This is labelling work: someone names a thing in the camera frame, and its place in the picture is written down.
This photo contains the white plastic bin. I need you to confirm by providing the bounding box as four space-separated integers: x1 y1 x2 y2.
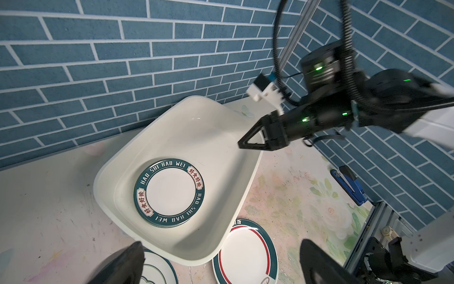
93 96 261 266

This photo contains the green red rimmed plate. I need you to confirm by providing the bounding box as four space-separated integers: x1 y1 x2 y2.
212 218 279 284

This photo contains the aluminium rail frame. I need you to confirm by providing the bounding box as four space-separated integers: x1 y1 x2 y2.
344 202 415 284

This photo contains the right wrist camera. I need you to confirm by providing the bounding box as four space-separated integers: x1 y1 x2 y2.
247 73 284 115

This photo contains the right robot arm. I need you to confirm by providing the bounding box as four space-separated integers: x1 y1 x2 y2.
238 40 454 284

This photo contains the floral table mat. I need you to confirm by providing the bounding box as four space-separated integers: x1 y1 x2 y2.
0 95 375 284

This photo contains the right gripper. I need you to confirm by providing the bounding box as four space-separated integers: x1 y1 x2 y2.
238 111 290 151

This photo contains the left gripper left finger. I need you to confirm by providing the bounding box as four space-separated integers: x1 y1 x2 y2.
88 241 145 284

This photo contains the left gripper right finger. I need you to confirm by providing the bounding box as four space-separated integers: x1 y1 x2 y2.
299 239 359 284

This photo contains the blue black stapler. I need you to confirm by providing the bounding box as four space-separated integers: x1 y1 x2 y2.
330 165 368 206

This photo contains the white cloud-pattern plate left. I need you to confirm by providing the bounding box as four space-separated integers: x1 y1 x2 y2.
140 249 179 284

